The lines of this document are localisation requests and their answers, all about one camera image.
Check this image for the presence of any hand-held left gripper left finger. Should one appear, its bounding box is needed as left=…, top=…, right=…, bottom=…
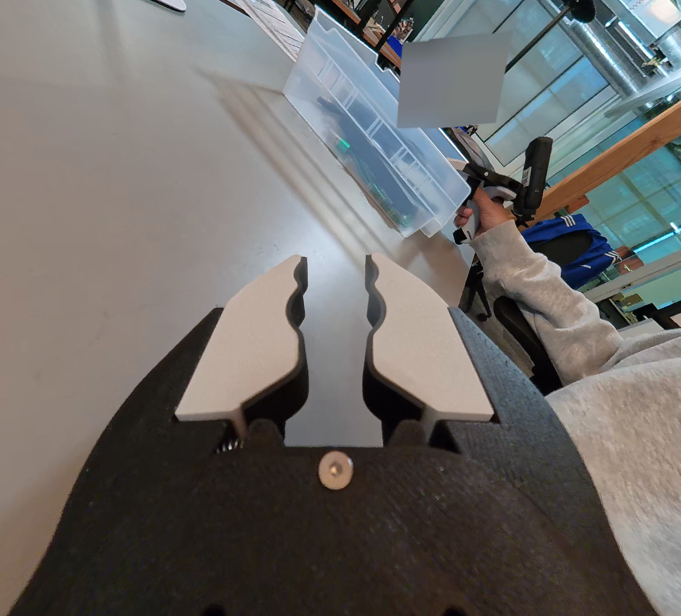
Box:
left=175, top=254, right=310, bottom=439

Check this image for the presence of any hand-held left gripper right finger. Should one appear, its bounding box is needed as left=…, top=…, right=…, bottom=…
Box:
left=364, top=253, right=496, bottom=442

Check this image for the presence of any person's right forearm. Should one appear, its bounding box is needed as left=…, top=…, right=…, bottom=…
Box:
left=471, top=220, right=626, bottom=380

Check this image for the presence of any person's right hand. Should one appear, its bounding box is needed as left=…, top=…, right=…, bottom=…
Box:
left=454, top=186, right=507, bottom=235

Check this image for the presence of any black office chair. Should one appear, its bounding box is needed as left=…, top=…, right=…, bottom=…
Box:
left=460, top=254, right=563, bottom=397

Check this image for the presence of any blue jacket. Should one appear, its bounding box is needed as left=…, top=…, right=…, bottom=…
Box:
left=523, top=213, right=624, bottom=291

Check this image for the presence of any black chair armrest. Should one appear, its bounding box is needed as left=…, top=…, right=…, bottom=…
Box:
left=513, top=136, right=554, bottom=229

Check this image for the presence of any person's grey sweatshirt torso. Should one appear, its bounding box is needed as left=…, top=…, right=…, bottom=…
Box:
left=548, top=328, right=681, bottom=616

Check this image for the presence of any clear plastic storage bin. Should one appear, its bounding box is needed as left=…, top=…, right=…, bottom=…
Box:
left=282, top=7, right=472, bottom=239

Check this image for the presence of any wooden beam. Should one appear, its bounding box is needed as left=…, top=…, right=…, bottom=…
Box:
left=532, top=101, right=681, bottom=223

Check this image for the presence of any printed paper sheet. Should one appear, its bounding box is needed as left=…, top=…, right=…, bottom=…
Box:
left=194, top=0, right=308, bottom=62

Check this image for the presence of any black cable bundle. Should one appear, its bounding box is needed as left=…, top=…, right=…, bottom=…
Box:
left=317, top=95, right=421, bottom=226

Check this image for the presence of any silver ventilation duct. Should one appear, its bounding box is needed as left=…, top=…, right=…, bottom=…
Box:
left=495, top=0, right=681, bottom=98

